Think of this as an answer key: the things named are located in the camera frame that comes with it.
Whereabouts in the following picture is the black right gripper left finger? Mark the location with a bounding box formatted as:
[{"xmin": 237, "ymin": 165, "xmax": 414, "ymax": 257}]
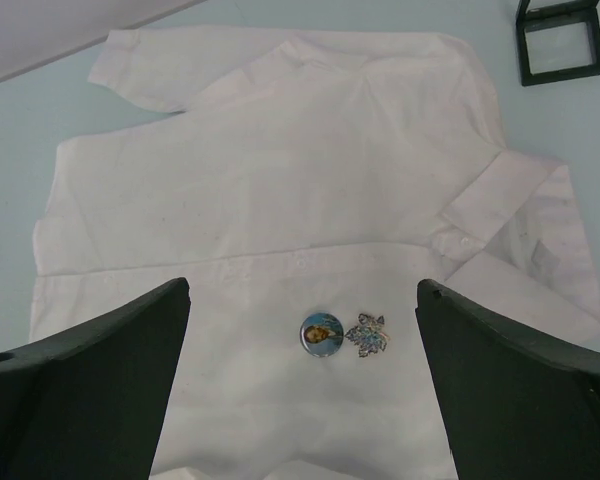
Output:
[{"xmin": 0, "ymin": 278, "xmax": 190, "ymax": 479}]

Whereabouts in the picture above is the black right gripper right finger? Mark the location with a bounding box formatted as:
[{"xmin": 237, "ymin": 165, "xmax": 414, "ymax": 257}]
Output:
[{"xmin": 416, "ymin": 279, "xmax": 600, "ymax": 479}]

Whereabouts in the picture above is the gold maple leaf brooch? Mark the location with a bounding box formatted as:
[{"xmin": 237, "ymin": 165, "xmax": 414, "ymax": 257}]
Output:
[{"xmin": 344, "ymin": 313, "xmax": 390, "ymax": 358}]

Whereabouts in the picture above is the white button-up shirt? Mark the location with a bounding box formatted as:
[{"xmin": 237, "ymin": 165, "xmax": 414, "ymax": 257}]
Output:
[{"xmin": 30, "ymin": 26, "xmax": 600, "ymax": 479}]

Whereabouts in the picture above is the round blue pin badge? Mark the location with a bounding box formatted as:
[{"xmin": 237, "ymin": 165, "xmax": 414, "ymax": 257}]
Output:
[{"xmin": 299, "ymin": 312, "xmax": 344, "ymax": 358}]

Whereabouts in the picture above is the black display box right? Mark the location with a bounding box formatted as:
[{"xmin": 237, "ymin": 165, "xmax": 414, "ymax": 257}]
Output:
[{"xmin": 515, "ymin": 0, "xmax": 600, "ymax": 87}]

